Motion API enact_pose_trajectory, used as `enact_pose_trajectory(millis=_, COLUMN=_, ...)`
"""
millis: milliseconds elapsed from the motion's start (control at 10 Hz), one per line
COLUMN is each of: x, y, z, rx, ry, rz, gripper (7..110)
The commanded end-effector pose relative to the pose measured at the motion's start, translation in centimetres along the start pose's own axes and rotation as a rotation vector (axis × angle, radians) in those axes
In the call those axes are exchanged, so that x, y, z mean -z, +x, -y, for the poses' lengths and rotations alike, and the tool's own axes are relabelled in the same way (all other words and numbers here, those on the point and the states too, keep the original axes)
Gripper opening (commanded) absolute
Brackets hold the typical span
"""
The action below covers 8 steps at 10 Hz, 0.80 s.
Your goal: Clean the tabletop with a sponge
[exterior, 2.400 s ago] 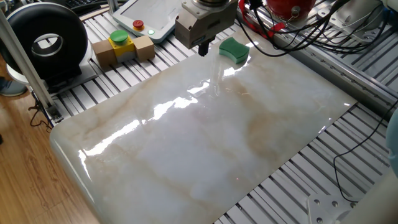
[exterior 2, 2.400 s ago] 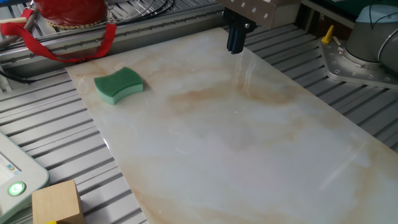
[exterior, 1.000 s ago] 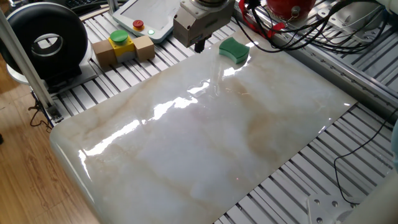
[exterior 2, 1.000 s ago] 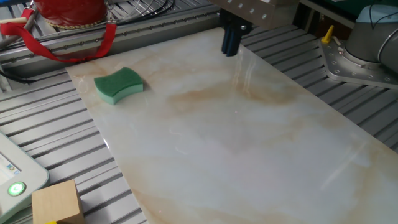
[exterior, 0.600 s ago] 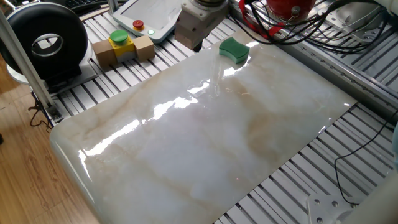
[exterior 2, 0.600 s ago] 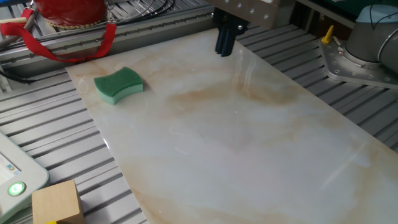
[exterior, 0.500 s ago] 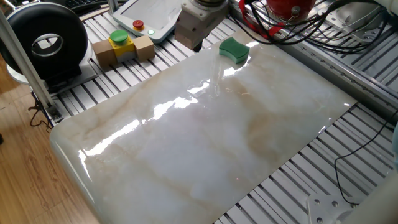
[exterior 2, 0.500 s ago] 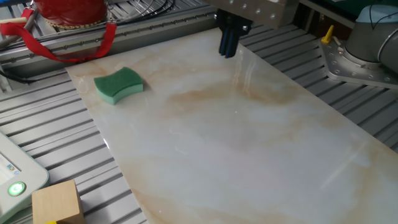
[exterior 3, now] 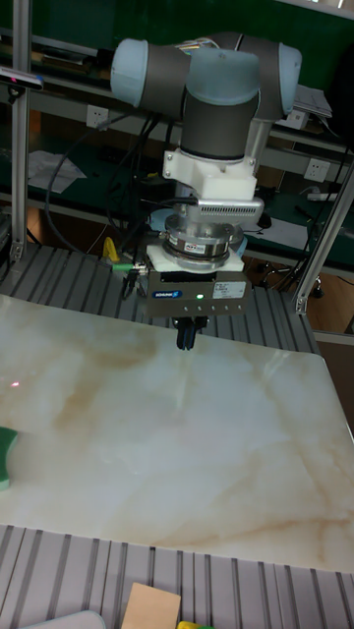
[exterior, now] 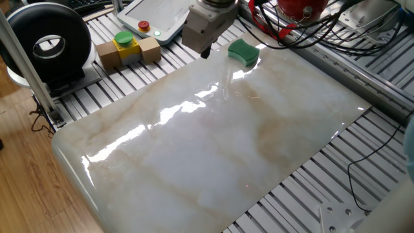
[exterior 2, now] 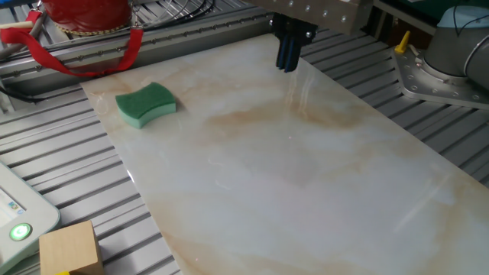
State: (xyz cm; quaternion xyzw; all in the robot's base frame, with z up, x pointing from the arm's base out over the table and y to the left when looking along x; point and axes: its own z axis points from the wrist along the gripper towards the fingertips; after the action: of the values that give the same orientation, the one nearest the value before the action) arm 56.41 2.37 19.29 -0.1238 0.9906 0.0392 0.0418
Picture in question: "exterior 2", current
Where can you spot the grey metal tube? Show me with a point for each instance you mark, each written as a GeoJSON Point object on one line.
{"type": "Point", "coordinates": [21, 42]}

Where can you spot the silver Schunk gripper body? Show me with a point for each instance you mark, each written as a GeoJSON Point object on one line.
{"type": "Point", "coordinates": [324, 11]}

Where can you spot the glossy marble pattern board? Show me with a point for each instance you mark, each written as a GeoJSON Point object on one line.
{"type": "Point", "coordinates": [286, 172]}

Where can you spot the light wooden block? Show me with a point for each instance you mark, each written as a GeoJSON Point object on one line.
{"type": "Point", "coordinates": [70, 248]}

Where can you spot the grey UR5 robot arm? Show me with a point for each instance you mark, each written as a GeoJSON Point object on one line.
{"type": "Point", "coordinates": [454, 49]}

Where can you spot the red fire extinguisher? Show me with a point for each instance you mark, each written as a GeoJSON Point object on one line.
{"type": "Point", "coordinates": [88, 13]}

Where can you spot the yellow plastic peg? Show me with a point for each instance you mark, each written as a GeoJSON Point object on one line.
{"type": "Point", "coordinates": [403, 44]}

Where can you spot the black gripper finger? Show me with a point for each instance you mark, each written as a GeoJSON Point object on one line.
{"type": "Point", "coordinates": [302, 34]}
{"type": "Point", "coordinates": [282, 38]}

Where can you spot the green sponge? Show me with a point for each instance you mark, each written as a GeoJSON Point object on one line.
{"type": "Point", "coordinates": [143, 101]}

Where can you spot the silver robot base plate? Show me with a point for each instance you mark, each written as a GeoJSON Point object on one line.
{"type": "Point", "coordinates": [424, 84]}

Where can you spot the white teach pendant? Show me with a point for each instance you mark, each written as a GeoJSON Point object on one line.
{"type": "Point", "coordinates": [30, 214]}

